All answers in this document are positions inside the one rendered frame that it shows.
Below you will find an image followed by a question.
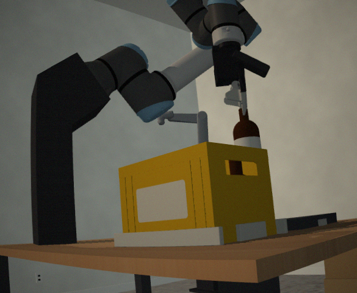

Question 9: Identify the yellow box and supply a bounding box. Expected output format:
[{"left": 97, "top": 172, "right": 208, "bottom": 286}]
[{"left": 119, "top": 142, "right": 277, "bottom": 244}]

